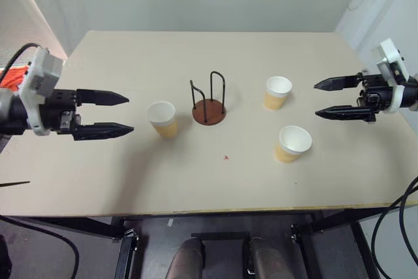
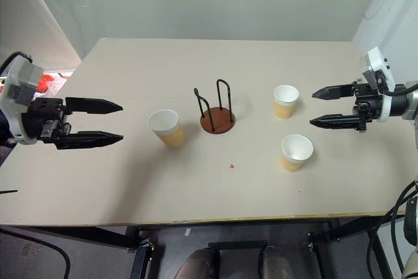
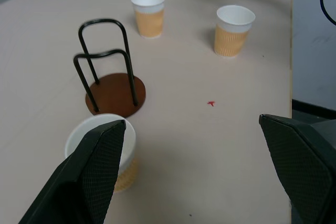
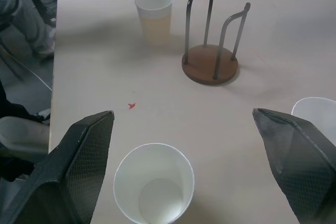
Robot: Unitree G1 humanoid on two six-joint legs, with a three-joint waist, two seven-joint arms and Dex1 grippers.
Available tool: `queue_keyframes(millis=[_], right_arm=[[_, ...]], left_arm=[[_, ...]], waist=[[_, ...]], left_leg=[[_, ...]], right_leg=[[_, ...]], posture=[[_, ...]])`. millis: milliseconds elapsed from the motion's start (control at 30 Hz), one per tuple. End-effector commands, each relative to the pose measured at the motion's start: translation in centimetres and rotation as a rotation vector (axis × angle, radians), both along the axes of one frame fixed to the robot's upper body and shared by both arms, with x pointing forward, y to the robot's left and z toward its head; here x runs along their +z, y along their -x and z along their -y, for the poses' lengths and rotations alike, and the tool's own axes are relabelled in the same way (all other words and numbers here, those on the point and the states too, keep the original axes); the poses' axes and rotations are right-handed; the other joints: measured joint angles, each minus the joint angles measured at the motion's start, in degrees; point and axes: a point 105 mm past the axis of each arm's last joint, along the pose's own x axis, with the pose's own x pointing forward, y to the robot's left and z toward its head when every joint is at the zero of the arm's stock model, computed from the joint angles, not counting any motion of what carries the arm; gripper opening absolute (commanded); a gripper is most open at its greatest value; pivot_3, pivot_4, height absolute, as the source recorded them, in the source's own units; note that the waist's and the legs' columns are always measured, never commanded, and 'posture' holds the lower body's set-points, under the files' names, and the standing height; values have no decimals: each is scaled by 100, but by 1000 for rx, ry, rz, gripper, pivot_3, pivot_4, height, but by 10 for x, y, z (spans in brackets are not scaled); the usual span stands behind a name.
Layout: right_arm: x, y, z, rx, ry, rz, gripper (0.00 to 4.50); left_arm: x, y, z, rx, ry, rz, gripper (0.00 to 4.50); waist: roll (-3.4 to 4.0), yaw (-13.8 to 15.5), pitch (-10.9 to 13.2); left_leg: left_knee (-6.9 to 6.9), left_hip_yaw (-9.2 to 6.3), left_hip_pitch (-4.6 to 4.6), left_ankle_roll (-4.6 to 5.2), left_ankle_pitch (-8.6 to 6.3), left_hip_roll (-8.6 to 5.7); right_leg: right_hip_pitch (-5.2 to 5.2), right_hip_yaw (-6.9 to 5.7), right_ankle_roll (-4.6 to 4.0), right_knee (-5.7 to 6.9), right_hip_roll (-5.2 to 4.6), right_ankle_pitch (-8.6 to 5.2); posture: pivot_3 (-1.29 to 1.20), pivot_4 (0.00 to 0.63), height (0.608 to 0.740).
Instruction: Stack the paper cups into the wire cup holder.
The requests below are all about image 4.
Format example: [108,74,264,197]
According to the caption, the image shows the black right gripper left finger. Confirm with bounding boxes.
[0,110,115,224]

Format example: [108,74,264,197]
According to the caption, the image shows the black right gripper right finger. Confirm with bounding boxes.
[252,108,336,224]

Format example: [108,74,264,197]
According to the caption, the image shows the white paper cup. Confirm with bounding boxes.
[113,143,195,224]
[134,0,173,46]
[291,97,336,145]

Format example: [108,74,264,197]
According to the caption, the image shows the person's grey trouser leg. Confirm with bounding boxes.
[0,0,56,59]

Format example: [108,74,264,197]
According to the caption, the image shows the white cable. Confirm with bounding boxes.
[15,62,53,91]

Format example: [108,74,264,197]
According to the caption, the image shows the wooden base metal cup holder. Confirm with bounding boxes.
[181,0,251,87]

